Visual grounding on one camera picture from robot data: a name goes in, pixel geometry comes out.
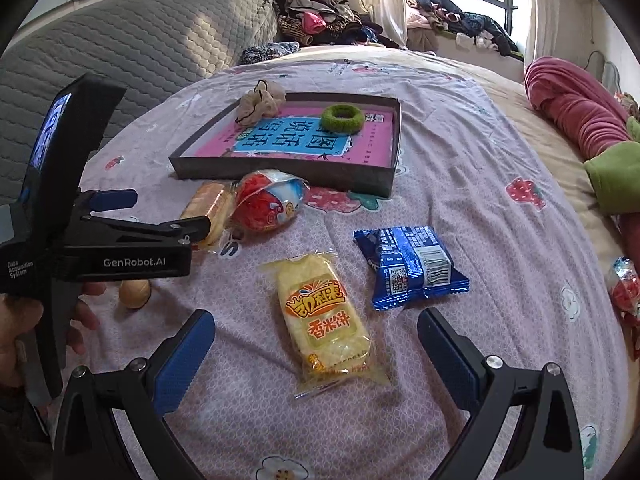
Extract pile of clothes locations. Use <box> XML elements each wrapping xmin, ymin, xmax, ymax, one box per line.
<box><xmin>272</xmin><ymin>0</ymin><xmax>401</xmax><ymax>50</ymax></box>

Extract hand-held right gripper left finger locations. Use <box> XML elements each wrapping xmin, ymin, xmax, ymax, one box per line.
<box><xmin>52</xmin><ymin>309</ymin><xmax>217</xmax><ymax>480</ymax></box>

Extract green scrunchie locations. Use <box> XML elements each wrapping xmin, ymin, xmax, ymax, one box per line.
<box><xmin>320</xmin><ymin>104</ymin><xmax>367</xmax><ymax>135</ymax></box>

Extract walnut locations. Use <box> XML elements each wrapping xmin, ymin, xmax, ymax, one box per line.
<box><xmin>118</xmin><ymin>279</ymin><xmax>152</xmax><ymax>310</ymax></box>

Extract blue snack packet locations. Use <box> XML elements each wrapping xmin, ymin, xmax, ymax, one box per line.
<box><xmin>353</xmin><ymin>225</ymin><xmax>471</xmax><ymax>311</ymax></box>

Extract grey quilted headboard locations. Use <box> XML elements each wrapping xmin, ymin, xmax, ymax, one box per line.
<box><xmin>0</xmin><ymin>0</ymin><xmax>281</xmax><ymax>171</ymax></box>

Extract clothes on windowsill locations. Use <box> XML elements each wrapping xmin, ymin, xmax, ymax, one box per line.
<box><xmin>406</xmin><ymin>0</ymin><xmax>523</xmax><ymax>58</ymax></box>

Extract yellow rice cracker packet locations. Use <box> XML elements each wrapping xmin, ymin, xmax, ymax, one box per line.
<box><xmin>259</xmin><ymin>252</ymin><xmax>393</xmax><ymax>401</ymax></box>

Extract brown cloth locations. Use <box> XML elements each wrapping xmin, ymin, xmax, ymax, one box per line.
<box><xmin>407</xmin><ymin>27</ymin><xmax>441</xmax><ymax>53</ymax></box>

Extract red round snack packet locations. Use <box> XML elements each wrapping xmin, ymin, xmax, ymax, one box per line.
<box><xmin>231</xmin><ymin>169</ymin><xmax>311</xmax><ymax>235</ymax></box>

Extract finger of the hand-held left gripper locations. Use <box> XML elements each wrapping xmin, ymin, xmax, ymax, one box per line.
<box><xmin>75</xmin><ymin>188</ymin><xmax>138</xmax><ymax>221</ymax></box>
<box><xmin>82</xmin><ymin>215</ymin><xmax>211</xmax><ymax>249</ymax></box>

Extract orange bread packet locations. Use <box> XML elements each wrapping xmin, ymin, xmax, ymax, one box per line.
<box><xmin>179</xmin><ymin>181</ymin><xmax>236</xmax><ymax>253</ymax></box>

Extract dark grey tray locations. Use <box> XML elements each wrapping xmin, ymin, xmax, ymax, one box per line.
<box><xmin>168</xmin><ymin>91</ymin><xmax>402</xmax><ymax>199</ymax></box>

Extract pink book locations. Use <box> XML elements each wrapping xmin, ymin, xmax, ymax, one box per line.
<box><xmin>192</xmin><ymin>106</ymin><xmax>396</xmax><ymax>167</ymax></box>

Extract green fleece cloth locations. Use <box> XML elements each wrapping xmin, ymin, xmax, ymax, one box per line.
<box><xmin>584</xmin><ymin>116</ymin><xmax>640</xmax><ymax>216</ymax></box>

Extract strawberry print bedsheet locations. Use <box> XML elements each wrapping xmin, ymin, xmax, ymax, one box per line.
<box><xmin>75</xmin><ymin>57</ymin><xmax>631</xmax><ymax>480</ymax></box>

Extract pink blanket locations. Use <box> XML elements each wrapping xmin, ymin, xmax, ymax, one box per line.
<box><xmin>524</xmin><ymin>56</ymin><xmax>640</xmax><ymax>241</ymax></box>

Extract red and white packet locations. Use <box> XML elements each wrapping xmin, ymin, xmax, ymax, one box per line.
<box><xmin>607</xmin><ymin>256</ymin><xmax>640</xmax><ymax>361</ymax></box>

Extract dark patterned cloth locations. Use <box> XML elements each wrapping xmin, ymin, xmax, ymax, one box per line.
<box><xmin>240</xmin><ymin>42</ymin><xmax>301</xmax><ymax>66</ymax></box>

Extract person's left hand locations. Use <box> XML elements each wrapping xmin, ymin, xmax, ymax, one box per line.
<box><xmin>0</xmin><ymin>281</ymin><xmax>108</xmax><ymax>391</ymax></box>

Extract white wire frame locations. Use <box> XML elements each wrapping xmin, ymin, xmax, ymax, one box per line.
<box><xmin>585</xmin><ymin>50</ymin><xmax>623</xmax><ymax>96</ymax></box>

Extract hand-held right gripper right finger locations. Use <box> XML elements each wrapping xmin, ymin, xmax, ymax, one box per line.
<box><xmin>416</xmin><ymin>307</ymin><xmax>585</xmax><ymax>480</ymax></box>

